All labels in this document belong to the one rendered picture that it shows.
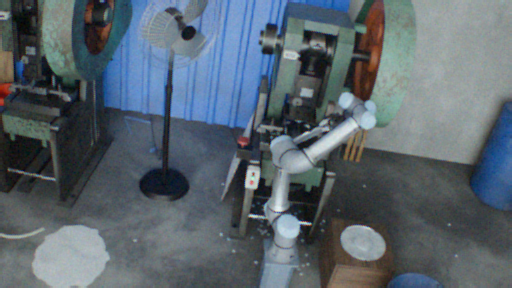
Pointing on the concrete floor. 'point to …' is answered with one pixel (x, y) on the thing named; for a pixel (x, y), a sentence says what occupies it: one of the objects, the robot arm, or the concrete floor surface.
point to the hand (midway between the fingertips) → (322, 126)
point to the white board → (237, 158)
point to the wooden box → (361, 272)
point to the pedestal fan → (168, 30)
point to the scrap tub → (414, 281)
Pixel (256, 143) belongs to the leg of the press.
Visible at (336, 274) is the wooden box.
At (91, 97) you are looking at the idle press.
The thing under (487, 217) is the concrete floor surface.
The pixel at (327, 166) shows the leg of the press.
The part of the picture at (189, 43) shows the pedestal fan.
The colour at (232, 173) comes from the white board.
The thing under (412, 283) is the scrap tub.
